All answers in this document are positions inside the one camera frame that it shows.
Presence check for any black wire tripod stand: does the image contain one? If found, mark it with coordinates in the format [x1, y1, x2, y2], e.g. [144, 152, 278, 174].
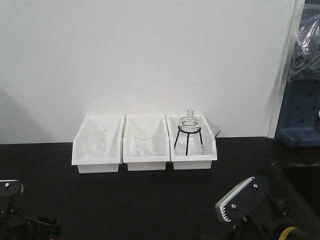
[173, 126, 204, 156]

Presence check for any right white plastic bin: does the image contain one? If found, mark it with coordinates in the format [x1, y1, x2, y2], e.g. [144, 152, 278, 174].
[165, 114, 218, 170]

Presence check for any black sink basin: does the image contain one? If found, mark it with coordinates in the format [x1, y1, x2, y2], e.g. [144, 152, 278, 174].
[271, 161, 320, 231]

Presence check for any glass beaker in middle bin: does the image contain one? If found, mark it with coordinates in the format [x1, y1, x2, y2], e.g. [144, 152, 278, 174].
[134, 128, 154, 157]

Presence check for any clear glass test tube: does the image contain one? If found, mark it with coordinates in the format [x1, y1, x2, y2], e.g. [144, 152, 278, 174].
[202, 126, 221, 152]

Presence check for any glass beaker in bin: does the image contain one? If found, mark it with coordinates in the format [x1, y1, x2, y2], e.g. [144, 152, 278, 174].
[134, 128, 154, 157]
[84, 123, 107, 157]

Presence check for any clear plastic bag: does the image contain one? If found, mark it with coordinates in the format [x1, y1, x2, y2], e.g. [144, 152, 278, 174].
[287, 13, 320, 82]

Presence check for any middle white plastic bin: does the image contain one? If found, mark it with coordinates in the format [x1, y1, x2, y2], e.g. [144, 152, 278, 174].
[123, 115, 170, 171]

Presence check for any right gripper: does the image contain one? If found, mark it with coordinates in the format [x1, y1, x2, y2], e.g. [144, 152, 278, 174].
[197, 175, 320, 240]

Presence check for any round glass flask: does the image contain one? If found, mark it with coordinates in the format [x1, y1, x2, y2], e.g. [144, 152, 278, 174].
[178, 109, 201, 134]

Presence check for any left white plastic bin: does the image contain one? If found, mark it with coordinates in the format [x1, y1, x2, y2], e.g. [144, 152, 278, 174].
[71, 116, 125, 174]

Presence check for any white plastic bin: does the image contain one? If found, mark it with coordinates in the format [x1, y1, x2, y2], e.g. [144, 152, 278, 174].
[123, 115, 170, 171]
[165, 114, 218, 170]
[71, 116, 125, 174]

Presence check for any glass beaker in left bin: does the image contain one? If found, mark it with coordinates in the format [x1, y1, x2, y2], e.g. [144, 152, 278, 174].
[84, 123, 107, 157]

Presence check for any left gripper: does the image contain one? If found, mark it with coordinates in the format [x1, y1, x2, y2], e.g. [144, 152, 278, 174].
[0, 179, 61, 240]

